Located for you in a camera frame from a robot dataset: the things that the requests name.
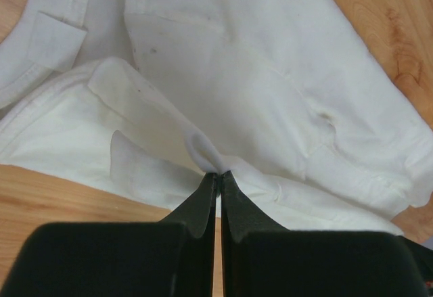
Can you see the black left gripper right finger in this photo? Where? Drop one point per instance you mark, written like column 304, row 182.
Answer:
column 263, row 258

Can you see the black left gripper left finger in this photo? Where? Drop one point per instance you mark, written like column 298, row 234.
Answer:
column 171, row 257

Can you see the white t shirt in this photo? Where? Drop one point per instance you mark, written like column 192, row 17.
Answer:
column 142, row 97

